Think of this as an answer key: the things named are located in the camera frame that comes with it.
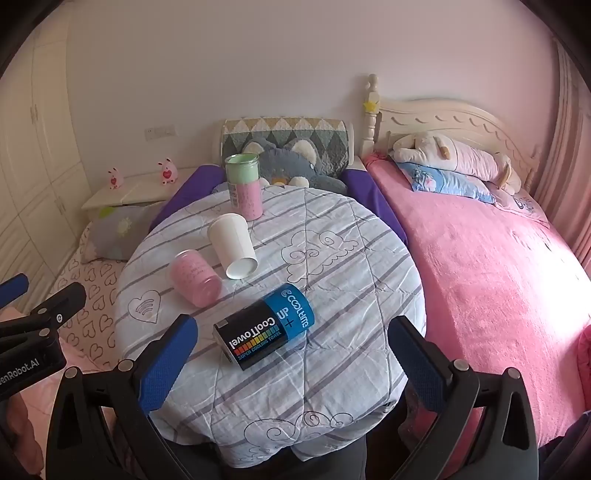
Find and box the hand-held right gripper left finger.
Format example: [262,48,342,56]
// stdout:
[45,314,199,480]

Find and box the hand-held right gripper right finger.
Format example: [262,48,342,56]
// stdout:
[387,316,539,480]

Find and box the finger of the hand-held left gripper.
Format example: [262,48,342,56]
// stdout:
[0,273,30,309]
[0,282,88,344]

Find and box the white paper cup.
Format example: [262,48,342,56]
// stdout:
[207,213,258,280]

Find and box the green and pink cup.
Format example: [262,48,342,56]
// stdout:
[225,154,264,221]

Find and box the heart printed sheet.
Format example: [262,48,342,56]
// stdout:
[53,226,127,370]

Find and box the grey flower pillow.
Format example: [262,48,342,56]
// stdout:
[83,203,164,262]

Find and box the black and blue can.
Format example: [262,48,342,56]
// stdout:
[213,284,315,371]

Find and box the pink blanket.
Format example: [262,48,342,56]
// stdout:
[362,152,591,448]

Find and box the white wardrobe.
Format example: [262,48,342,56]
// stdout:
[0,28,93,296]

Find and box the white nightstand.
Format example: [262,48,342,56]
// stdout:
[82,166,199,212]

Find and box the blue printed pillow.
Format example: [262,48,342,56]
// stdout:
[397,161,497,205]

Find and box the pink printed pillow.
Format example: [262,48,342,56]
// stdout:
[495,190,550,227]

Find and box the white plush toy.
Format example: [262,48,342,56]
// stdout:
[390,131,522,195]

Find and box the grey plush toy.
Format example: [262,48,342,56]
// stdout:
[240,138,349,195]

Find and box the diamond patterned quilted cushion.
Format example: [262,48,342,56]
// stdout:
[221,117,354,175]

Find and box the cream wooden headboard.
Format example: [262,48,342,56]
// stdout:
[360,74,543,195]

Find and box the pink curtain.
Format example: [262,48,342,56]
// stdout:
[531,41,591,273]

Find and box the purple bed rail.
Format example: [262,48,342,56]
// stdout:
[342,168,409,247]
[148,166,227,232]

